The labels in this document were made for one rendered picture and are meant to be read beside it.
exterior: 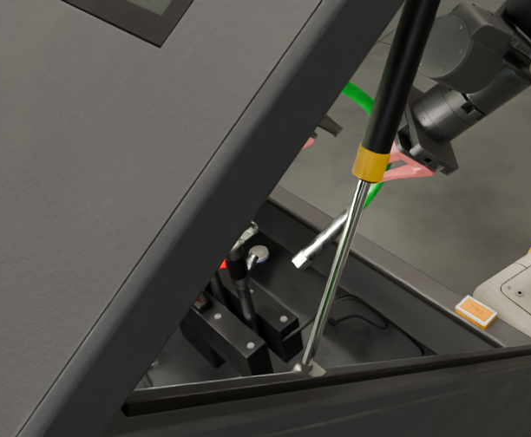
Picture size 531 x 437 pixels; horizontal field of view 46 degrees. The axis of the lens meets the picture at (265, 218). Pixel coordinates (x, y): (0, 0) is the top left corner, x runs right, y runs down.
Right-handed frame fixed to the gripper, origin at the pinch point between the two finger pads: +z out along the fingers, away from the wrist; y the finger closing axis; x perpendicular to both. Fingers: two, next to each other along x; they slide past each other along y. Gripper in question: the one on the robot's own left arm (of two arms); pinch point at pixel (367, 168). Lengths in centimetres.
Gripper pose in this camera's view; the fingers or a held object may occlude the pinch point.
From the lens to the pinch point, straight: 73.0
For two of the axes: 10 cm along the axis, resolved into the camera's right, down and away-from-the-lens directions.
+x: 7.7, 3.2, 5.5
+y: 0.7, 8.1, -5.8
